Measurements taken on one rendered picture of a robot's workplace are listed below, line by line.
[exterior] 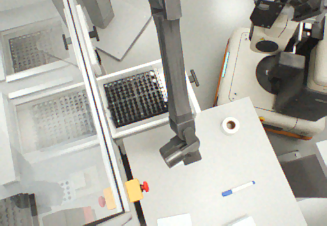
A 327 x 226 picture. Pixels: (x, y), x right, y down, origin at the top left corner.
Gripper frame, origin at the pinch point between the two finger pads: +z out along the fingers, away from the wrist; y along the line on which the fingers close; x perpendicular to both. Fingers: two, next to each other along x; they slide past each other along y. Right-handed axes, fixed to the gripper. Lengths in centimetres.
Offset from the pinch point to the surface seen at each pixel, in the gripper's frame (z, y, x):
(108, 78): -2.7, -37.6, -19.1
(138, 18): 82, -119, 12
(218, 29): 85, -91, 70
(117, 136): -3.0, -13.7, -22.7
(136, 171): 9.1, -0.5, -20.2
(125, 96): -4.8, -27.5, -15.0
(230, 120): 5.0, -6.8, 22.5
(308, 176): 35, 27, 56
